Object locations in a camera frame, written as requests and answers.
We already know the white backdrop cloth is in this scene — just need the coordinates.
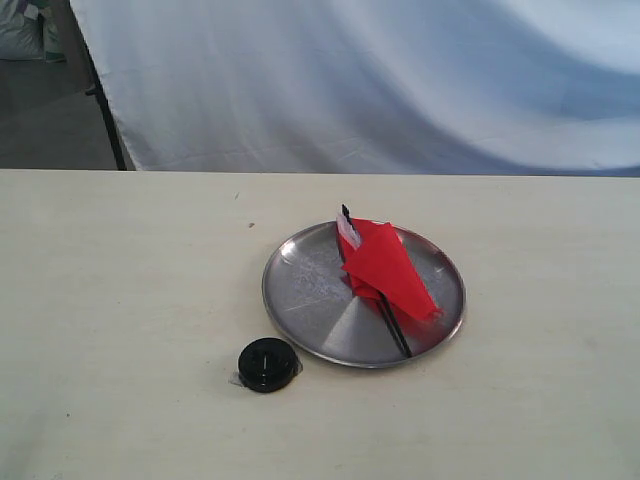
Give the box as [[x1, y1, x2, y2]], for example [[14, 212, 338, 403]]
[[72, 1, 639, 176]]

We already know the white sack in background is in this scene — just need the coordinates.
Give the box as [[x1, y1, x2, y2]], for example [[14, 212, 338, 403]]
[[1, 0, 65, 63]]

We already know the round steel plate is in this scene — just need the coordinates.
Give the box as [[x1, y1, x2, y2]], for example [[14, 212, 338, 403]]
[[262, 221, 466, 369]]

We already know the black round flag base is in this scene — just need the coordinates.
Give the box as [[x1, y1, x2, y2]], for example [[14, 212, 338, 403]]
[[237, 337, 301, 394]]

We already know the black backdrop stand pole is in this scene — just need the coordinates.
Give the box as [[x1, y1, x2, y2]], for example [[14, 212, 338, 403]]
[[69, 1, 128, 171]]

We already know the red flag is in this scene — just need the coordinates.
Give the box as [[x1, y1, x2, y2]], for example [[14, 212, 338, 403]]
[[336, 205, 442, 358]]

